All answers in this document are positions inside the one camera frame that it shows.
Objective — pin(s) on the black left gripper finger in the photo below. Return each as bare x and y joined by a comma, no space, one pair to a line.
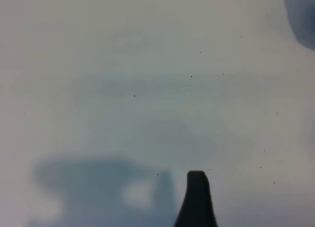
197,202

